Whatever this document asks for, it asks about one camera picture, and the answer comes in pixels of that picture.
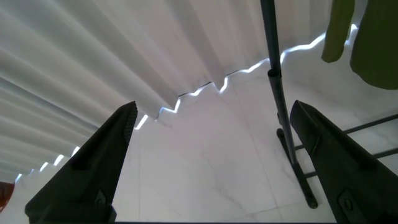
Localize green printed shirt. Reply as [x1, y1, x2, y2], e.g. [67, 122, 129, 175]
[321, 0, 398, 90]

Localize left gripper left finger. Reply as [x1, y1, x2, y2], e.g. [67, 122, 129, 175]
[24, 101, 138, 223]

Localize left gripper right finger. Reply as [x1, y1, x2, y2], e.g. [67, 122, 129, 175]
[289, 100, 398, 223]

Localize black clothes rack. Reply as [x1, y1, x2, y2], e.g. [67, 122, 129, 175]
[260, 0, 398, 209]

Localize white curtain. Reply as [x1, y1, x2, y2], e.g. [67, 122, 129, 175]
[0, 0, 368, 184]

